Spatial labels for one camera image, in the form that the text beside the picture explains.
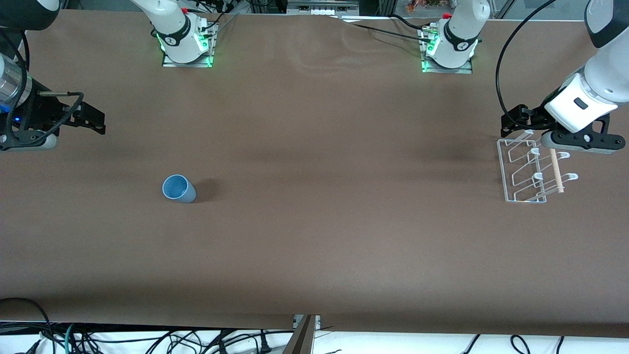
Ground short black table cable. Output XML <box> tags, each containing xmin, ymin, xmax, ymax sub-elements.
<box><xmin>391</xmin><ymin>14</ymin><xmax>434</xmax><ymax>31</ymax></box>

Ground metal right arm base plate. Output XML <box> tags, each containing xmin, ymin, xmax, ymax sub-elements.
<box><xmin>161</xmin><ymin>47</ymin><xmax>215</xmax><ymax>68</ymax></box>

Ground long black table cable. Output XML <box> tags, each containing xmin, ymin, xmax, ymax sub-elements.
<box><xmin>340</xmin><ymin>19</ymin><xmax>427</xmax><ymax>42</ymax></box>

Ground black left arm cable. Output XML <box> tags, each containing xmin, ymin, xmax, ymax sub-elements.
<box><xmin>495</xmin><ymin>0</ymin><xmax>558</xmax><ymax>129</ymax></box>

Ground tangled black floor cables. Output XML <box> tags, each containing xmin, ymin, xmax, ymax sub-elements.
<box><xmin>74</xmin><ymin>328</ymin><xmax>277</xmax><ymax>354</ymax></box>

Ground blue plastic cup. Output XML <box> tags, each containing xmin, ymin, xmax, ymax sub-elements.
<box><xmin>162</xmin><ymin>174</ymin><xmax>197</xmax><ymax>204</ymax></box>

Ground white wire rack wooden rod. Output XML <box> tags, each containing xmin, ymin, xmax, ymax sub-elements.
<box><xmin>497</xmin><ymin>129</ymin><xmax>579</xmax><ymax>204</ymax></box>

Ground black curved floor cable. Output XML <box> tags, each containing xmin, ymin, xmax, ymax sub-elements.
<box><xmin>0</xmin><ymin>297</ymin><xmax>53</xmax><ymax>341</ymax></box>

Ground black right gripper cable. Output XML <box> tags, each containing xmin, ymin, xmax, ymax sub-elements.
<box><xmin>10</xmin><ymin>90</ymin><xmax>85</xmax><ymax>148</ymax></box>

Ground grey power strip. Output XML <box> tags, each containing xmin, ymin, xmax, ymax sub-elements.
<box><xmin>286</xmin><ymin>0</ymin><xmax>360</xmax><ymax>16</ymax></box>

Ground brown wooden post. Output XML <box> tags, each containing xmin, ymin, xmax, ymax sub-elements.
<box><xmin>282</xmin><ymin>315</ymin><xmax>318</xmax><ymax>354</ymax></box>

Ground brown table cover sheet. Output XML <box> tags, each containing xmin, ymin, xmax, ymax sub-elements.
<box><xmin>0</xmin><ymin>9</ymin><xmax>629</xmax><ymax>339</ymax></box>

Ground small metal bracket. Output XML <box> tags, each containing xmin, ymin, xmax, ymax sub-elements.
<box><xmin>293</xmin><ymin>314</ymin><xmax>322</xmax><ymax>331</ymax></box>

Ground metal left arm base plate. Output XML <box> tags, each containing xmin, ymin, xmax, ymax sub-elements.
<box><xmin>421</xmin><ymin>58</ymin><xmax>474</xmax><ymax>74</ymax></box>

